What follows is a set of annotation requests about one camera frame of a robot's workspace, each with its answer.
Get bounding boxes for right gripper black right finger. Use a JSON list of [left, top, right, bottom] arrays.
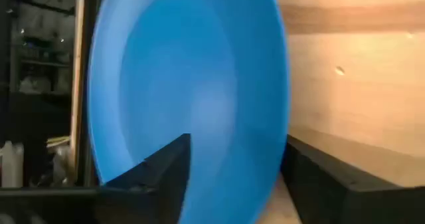
[[280, 134, 425, 224]]

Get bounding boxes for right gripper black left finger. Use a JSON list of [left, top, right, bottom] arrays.
[[0, 133, 193, 224]]

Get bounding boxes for blue round plate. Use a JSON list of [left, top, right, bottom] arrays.
[[86, 0, 292, 224]]

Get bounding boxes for white plastic jug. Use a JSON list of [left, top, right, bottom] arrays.
[[0, 140, 25, 189]]

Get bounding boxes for cluttered dark storage shelf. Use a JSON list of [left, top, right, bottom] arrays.
[[9, 0, 76, 188]]

